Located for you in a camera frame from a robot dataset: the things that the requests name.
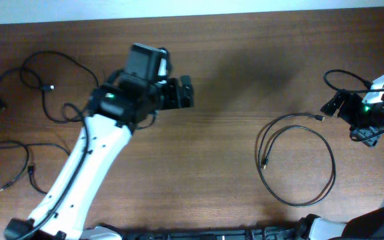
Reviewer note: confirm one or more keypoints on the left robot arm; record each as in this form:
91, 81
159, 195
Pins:
115, 109

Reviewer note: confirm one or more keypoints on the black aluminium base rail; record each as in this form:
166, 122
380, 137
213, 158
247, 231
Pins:
309, 227

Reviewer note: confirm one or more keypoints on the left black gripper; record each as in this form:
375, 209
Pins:
169, 98

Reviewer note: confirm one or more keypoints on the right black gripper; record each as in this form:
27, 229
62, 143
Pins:
344, 106

